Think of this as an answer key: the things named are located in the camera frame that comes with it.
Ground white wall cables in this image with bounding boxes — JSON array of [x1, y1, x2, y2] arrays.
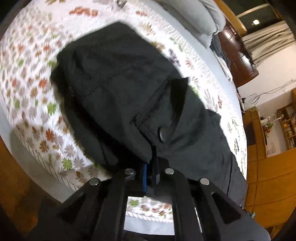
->
[[243, 79, 296, 110]]

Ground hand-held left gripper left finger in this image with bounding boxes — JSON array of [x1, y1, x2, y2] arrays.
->
[[46, 163, 149, 241]]

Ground folded grey cloth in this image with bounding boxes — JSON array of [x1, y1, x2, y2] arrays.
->
[[210, 35, 233, 82]]

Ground floral quilt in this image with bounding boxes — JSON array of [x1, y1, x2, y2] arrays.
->
[[0, 0, 248, 223]]

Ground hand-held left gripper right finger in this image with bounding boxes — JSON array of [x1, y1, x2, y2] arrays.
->
[[151, 160, 266, 241]]

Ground beige curtain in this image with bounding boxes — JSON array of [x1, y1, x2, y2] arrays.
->
[[240, 20, 296, 66]]

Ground dark wooden headboard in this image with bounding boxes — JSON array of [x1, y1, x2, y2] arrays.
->
[[217, 19, 259, 88]]

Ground low wooden cabinet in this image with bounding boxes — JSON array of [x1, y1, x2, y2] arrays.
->
[[251, 111, 270, 158]]

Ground grey pillow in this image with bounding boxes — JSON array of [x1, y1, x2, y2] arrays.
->
[[161, 0, 227, 48]]

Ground wooden bookshelf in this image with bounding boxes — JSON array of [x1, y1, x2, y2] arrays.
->
[[276, 102, 296, 151]]

